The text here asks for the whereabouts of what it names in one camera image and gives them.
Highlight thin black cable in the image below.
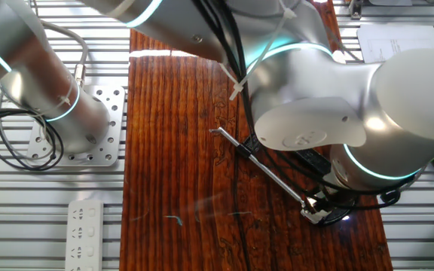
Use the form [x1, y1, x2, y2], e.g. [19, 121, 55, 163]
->
[261, 146, 357, 210]

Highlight thick grey robot cable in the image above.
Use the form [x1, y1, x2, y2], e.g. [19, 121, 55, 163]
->
[41, 20, 90, 88]

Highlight thin white cable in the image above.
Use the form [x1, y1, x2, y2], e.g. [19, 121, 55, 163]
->
[0, 86, 75, 161]

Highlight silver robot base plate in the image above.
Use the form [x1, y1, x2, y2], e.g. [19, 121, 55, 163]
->
[26, 84, 127, 168]

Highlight black metal C-clamp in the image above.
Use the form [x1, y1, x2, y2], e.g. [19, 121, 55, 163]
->
[209, 126, 353, 227]

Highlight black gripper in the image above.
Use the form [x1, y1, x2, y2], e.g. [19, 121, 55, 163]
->
[305, 182, 356, 227]

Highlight printed paper sheets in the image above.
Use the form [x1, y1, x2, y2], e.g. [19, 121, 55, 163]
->
[356, 24, 434, 64]

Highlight white zip tie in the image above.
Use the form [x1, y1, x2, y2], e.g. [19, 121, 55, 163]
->
[219, 7, 298, 102]

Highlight white lamp socket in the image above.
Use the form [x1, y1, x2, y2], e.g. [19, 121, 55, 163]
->
[300, 202, 330, 226]

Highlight white power strip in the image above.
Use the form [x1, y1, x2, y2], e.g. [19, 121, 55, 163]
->
[64, 198, 105, 271]

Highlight thick black cable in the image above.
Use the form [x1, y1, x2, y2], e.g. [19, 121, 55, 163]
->
[192, 0, 402, 211]

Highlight brown wooden board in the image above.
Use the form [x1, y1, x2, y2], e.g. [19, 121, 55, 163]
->
[118, 0, 394, 271]

